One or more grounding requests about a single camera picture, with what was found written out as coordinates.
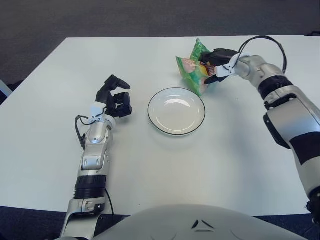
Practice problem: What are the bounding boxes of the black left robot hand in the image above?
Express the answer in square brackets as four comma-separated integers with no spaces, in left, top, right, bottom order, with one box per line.
[96,74,133,118]

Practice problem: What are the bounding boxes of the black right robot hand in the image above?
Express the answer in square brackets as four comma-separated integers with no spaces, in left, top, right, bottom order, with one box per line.
[199,47,240,85]

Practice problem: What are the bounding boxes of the green potato chip bag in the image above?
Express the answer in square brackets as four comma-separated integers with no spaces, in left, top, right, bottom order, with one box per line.
[175,37,227,97]

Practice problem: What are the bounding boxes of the white plate with black rim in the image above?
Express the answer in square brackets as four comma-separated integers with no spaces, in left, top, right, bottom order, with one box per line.
[147,87,207,137]

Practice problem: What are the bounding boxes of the white table leg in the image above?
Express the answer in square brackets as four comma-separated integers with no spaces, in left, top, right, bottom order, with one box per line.
[0,79,13,97]

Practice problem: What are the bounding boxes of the grey robot torso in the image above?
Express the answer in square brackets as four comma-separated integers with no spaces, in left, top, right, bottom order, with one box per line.
[53,203,320,240]

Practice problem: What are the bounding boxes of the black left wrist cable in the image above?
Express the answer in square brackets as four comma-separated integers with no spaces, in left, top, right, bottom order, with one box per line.
[74,114,95,151]

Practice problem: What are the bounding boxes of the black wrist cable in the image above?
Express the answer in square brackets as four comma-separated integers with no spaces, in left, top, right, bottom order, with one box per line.
[74,114,95,151]
[239,35,288,75]

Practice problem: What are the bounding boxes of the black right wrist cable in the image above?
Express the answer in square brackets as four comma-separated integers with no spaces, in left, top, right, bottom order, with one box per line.
[239,35,288,75]

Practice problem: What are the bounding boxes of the black left elbow cable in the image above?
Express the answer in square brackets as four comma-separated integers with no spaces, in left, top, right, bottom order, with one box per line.
[104,187,115,216]

